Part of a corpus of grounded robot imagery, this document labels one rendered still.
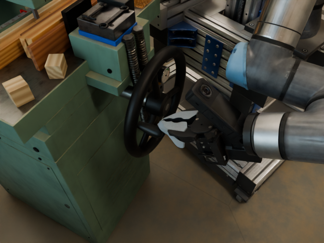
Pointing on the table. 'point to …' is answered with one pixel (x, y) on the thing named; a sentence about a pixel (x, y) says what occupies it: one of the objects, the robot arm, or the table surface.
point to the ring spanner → (113, 17)
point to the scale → (15, 18)
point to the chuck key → (95, 12)
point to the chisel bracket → (30, 3)
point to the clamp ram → (73, 13)
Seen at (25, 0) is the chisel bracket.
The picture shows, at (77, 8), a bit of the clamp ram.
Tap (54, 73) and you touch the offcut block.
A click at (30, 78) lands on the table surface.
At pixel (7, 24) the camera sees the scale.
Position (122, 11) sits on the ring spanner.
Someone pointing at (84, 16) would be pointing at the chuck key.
